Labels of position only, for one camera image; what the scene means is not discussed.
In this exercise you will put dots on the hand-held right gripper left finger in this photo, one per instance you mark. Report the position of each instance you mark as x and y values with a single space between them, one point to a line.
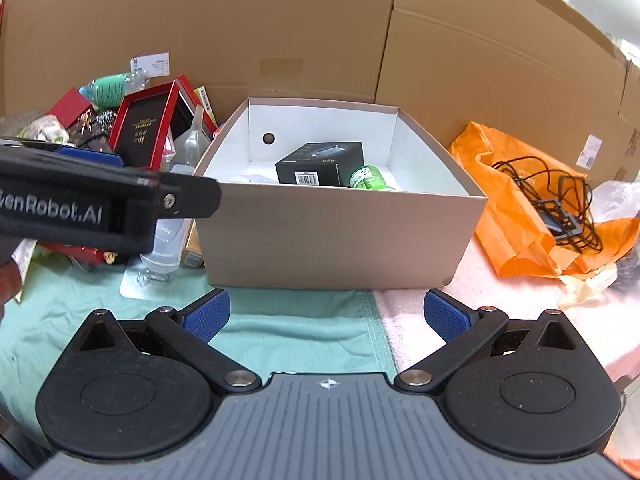
207 317

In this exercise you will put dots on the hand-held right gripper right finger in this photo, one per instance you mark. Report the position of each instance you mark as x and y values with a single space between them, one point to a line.
447 317

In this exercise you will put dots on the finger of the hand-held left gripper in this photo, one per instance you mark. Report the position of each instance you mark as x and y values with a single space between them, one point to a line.
90 156
190 197

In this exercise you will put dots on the black barcode box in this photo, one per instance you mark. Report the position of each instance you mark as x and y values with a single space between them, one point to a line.
320 162

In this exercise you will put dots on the pinkish cardboard box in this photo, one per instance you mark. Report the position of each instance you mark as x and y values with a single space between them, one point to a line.
325 240

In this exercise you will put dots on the clear green jar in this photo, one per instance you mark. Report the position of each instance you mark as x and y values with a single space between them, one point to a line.
370 179

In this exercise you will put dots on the person's left hand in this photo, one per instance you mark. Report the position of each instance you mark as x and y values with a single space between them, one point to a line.
10 282

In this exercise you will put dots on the brown patterned wallet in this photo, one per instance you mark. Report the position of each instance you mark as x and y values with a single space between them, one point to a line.
85 137

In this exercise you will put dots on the pink towel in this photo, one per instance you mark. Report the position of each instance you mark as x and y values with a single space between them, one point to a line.
410 320

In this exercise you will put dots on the red flat box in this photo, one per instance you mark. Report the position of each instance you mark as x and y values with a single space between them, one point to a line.
75 251

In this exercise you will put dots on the clear squeeze bottle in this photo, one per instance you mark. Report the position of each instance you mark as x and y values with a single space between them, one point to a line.
192 147

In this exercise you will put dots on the bag of mixed grains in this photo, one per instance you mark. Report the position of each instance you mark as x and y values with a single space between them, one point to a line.
47 127

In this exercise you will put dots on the small gold box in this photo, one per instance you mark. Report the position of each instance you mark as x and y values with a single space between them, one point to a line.
192 250

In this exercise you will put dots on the dark red box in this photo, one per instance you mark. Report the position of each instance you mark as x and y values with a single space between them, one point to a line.
70 105

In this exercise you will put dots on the clear plastic bottle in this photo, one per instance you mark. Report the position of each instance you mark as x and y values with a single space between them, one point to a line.
167 247

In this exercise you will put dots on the yellow white snack packet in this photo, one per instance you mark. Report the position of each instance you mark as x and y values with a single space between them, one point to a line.
25 260

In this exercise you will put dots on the green tube bottle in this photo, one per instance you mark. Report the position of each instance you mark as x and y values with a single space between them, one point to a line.
112 89

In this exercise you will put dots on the clear blister pack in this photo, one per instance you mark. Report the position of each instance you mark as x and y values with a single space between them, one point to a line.
135 287

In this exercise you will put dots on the teal cloth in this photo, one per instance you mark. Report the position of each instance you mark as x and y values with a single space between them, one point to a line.
300 320

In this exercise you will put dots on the white shipping label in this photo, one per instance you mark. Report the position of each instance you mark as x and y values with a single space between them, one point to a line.
151 63

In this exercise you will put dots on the orange plastic bag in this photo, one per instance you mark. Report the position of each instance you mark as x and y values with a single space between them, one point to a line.
505 220

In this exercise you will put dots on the cream plastic bag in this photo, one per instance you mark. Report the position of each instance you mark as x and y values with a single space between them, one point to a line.
585 285

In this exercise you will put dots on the grey square device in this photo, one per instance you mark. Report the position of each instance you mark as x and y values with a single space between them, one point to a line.
560 222

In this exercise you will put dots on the large cardboard backdrop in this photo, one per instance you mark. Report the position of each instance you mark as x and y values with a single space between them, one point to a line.
300 35

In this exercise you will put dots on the clear plastic bag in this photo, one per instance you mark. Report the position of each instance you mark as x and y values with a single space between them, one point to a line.
617 197

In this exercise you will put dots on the small white label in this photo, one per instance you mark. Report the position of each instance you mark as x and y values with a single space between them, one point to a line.
592 151

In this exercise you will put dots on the red frame box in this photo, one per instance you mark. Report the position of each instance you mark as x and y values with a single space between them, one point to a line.
145 125

